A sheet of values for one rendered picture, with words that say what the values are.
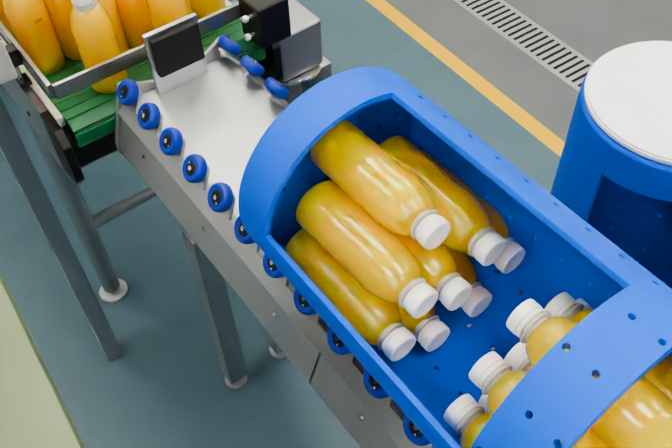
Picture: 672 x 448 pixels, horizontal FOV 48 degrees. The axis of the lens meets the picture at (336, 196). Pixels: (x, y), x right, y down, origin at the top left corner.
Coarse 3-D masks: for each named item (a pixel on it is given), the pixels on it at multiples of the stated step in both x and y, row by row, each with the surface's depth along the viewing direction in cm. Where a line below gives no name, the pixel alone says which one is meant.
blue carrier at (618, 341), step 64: (320, 128) 85; (384, 128) 101; (448, 128) 85; (256, 192) 89; (512, 192) 78; (576, 256) 89; (448, 320) 99; (640, 320) 67; (384, 384) 80; (448, 384) 92; (576, 384) 64
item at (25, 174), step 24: (0, 96) 136; (0, 120) 139; (0, 144) 142; (24, 168) 148; (24, 192) 152; (48, 216) 160; (48, 240) 164; (72, 264) 173; (72, 288) 178; (96, 312) 188; (96, 336) 196
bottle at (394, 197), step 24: (336, 144) 90; (360, 144) 89; (336, 168) 89; (360, 168) 87; (384, 168) 86; (360, 192) 87; (384, 192) 85; (408, 192) 84; (384, 216) 85; (408, 216) 84
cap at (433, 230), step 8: (432, 216) 83; (440, 216) 84; (424, 224) 83; (432, 224) 82; (440, 224) 82; (448, 224) 84; (416, 232) 84; (424, 232) 83; (432, 232) 82; (440, 232) 84; (448, 232) 85; (424, 240) 83; (432, 240) 84; (440, 240) 85; (432, 248) 85
